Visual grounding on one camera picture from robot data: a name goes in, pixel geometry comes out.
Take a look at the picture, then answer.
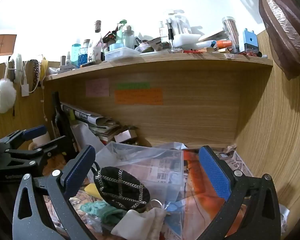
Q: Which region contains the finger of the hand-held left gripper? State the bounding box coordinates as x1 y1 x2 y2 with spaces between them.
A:
0 135 74 183
0 125 48 153

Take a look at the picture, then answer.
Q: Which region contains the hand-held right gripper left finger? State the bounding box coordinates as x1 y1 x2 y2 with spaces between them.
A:
12 144 98 240

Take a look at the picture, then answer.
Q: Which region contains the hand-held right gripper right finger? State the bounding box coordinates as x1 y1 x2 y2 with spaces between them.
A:
197 145 282 240

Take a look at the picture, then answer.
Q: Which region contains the black pouch with silver chain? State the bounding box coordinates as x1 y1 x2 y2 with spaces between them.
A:
93 166 151 211

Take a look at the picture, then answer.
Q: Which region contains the yellow soft item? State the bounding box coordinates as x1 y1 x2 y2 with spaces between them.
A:
85 183 103 201

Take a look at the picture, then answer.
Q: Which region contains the white paper roll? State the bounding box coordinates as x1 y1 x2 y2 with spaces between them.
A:
32 134 51 148

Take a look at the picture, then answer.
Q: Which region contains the newspaper sheet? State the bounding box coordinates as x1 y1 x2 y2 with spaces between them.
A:
214 144 254 178

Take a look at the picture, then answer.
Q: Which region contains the white fluffy pompom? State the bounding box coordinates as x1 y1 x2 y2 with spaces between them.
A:
0 78 17 114

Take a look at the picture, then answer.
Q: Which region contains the dark glass wine bottle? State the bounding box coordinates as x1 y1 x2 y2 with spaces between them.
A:
51 91 74 143

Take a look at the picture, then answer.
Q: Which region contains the orange printed paper sheet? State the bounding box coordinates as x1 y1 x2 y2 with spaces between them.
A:
182 149 248 240

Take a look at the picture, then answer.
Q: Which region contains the teal green knitted cloth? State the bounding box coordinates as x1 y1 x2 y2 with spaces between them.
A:
80 199 127 226

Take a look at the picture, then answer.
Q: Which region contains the stack of magazines and papers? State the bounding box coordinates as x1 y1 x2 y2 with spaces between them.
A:
60 102 138 143

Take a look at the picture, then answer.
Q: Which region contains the blue plastic tag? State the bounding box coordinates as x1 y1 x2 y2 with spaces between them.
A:
164 200 183 232

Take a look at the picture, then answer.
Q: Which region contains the dark patterned headband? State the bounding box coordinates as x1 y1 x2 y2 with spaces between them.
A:
27 59 41 93

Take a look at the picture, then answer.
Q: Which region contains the clear plastic storage box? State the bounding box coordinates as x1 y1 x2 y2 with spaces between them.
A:
89 141 186 207

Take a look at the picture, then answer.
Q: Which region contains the pink sticky note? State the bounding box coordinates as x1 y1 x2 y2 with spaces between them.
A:
85 78 110 97

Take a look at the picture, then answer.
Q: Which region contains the white plastic bag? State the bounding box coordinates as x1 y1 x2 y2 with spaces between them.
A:
279 202 291 233

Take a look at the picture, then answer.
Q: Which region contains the light blue plastic bottle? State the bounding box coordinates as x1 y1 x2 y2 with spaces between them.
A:
71 43 82 68

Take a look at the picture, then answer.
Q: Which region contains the glass bottle with blue beads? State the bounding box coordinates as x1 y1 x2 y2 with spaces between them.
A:
78 39 91 67

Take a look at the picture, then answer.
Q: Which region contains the orange sticky note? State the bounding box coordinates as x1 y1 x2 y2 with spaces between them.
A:
114 88 164 106

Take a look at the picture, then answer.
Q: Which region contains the green sticky note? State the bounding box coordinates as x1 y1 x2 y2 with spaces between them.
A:
115 82 151 90

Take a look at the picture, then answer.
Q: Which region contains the clear glass bottle with cork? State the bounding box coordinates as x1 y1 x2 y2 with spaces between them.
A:
91 20 103 62

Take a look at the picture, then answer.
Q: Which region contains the clear lidded plastic container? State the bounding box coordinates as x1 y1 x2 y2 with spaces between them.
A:
104 47 141 62

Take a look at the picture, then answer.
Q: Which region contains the wooden shelf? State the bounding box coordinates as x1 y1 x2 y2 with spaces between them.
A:
43 51 274 81

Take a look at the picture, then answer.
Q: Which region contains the mint green pump bottle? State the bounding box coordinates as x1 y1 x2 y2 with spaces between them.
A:
115 19 128 48

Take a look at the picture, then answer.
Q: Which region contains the orange tube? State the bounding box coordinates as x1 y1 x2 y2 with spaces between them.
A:
216 39 233 48

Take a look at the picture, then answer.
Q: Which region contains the pale green frosted bottle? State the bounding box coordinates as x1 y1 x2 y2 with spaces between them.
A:
122 25 136 49

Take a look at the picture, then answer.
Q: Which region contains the white foam box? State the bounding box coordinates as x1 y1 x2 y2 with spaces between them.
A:
176 33 201 48

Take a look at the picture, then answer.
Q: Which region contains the blue plastic box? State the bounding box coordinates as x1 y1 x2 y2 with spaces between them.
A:
242 28 259 53

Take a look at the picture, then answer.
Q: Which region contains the clear jar with brown sticks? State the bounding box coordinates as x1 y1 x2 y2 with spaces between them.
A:
221 16 241 53

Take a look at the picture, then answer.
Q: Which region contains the clear slim bottle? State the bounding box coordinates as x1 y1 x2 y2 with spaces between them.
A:
159 20 169 43

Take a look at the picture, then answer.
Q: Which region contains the clear plastic package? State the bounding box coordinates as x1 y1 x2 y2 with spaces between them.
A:
168 9 192 35

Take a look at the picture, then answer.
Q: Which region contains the brown curtain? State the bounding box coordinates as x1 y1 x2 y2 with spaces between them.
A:
220 0 300 81

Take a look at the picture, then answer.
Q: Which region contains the wooden wall cabinet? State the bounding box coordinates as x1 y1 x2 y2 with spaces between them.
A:
0 34 17 57

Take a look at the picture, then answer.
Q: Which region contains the white cloth drawstring pouch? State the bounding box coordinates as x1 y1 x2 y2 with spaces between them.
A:
111 207 170 240

